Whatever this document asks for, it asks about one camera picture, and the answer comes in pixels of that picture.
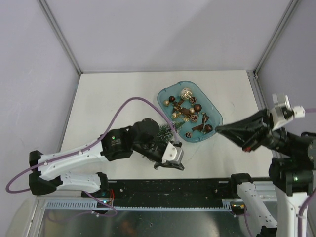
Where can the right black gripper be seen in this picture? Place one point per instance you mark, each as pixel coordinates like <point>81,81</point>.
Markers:
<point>249,132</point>

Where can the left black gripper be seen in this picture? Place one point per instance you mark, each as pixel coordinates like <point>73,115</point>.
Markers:
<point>168,165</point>

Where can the small green christmas tree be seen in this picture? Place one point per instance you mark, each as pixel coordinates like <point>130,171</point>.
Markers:
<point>168,132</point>

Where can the teal plastic tray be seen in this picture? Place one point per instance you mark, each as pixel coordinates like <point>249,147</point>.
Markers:
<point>189,109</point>

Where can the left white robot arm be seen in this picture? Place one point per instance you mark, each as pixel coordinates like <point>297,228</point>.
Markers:
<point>54,172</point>

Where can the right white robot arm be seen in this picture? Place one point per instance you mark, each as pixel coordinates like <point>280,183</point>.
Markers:
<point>292,175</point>

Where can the frosted pine cone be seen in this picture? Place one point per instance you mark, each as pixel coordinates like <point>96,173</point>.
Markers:
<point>194,118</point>

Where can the brown matte bauble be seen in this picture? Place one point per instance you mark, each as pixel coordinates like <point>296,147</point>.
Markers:
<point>197,108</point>

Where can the small gold bauble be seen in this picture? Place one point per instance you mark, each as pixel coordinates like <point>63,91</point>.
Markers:
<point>166,102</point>

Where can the small dark red bauble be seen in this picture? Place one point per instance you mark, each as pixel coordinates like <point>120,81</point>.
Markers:
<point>171,99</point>

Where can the large silver gold bauble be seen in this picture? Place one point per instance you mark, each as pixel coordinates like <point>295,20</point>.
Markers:
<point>186,94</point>

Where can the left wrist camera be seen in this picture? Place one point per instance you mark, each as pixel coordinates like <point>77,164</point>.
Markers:
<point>173,153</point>

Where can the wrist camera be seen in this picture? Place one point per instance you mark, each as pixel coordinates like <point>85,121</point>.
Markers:
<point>173,153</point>
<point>283,113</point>

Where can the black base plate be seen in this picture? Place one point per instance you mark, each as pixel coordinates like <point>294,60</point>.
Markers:
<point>169,193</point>

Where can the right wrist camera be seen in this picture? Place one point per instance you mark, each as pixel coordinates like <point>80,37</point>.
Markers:
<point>283,113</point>

